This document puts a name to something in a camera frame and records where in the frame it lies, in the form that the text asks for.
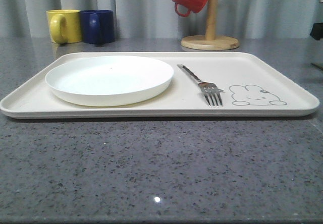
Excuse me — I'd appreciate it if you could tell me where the beige rabbit serving tray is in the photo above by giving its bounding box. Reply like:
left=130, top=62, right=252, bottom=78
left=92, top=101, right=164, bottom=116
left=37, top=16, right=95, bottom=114
left=1, top=52, right=319, bottom=119

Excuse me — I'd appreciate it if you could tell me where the dark blue mug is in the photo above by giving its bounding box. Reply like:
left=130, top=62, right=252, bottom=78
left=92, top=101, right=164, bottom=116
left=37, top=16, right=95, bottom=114
left=80, top=10, right=115, bottom=44

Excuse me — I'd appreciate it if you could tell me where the white round plate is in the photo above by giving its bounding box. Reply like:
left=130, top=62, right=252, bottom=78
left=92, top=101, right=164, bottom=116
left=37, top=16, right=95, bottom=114
left=45, top=55, right=174, bottom=106

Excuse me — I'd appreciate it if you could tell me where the silver fork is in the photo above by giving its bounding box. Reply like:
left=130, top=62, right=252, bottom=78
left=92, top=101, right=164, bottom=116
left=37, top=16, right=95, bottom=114
left=177, top=64, right=223, bottom=107

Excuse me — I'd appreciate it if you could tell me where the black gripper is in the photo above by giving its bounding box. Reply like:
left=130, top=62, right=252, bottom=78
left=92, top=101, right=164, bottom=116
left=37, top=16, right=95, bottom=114
left=310, top=22, right=323, bottom=40

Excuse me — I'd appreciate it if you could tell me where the wooden mug tree stand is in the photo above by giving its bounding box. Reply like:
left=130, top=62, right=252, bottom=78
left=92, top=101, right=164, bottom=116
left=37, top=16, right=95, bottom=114
left=181, top=0, right=240, bottom=51

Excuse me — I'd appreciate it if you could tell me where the yellow mug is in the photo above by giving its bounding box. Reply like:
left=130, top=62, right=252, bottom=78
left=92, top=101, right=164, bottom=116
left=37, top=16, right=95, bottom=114
left=46, top=10, right=82, bottom=44

